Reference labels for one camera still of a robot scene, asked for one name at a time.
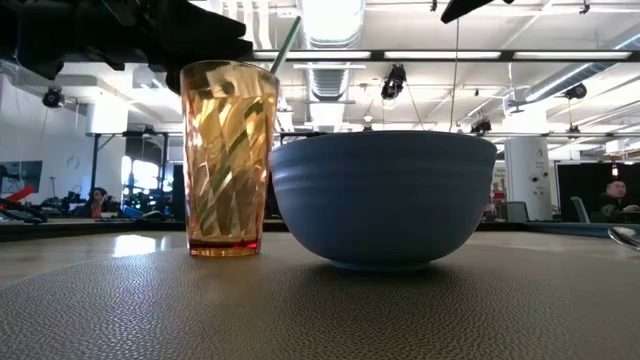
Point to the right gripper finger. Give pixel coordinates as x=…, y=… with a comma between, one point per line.
x=465, y=7

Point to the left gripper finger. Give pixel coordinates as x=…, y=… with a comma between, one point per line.
x=200, y=22
x=215, y=52

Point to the green drinking straw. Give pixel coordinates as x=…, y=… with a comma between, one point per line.
x=286, y=45

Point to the silver metal spoon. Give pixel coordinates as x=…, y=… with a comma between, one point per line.
x=627, y=236

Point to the black beam with light strips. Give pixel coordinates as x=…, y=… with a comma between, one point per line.
x=507, y=55

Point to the black ceiling spotlight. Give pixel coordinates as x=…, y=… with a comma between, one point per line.
x=576, y=91
x=52, y=97

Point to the amber faceted plastic tumbler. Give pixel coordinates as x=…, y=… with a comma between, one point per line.
x=225, y=175

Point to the black metal rack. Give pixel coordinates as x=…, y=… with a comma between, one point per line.
x=95, y=165

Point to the person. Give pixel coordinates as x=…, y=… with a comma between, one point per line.
x=612, y=202
x=100, y=202

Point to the white round pillar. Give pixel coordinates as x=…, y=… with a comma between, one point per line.
x=527, y=180

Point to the black partition panel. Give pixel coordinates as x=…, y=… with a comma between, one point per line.
x=580, y=180

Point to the blue ceramic bowl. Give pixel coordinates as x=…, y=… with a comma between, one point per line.
x=385, y=200

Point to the grey office chair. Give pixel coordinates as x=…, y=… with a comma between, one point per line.
x=580, y=210

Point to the round grey placemat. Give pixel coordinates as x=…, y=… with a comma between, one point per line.
x=320, y=320

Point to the black hanging camera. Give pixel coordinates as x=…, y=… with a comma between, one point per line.
x=394, y=82

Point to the silver ventilation duct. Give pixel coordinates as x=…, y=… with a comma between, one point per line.
x=330, y=75

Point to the black aluminium table frame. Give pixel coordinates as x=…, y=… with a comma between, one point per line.
x=75, y=230

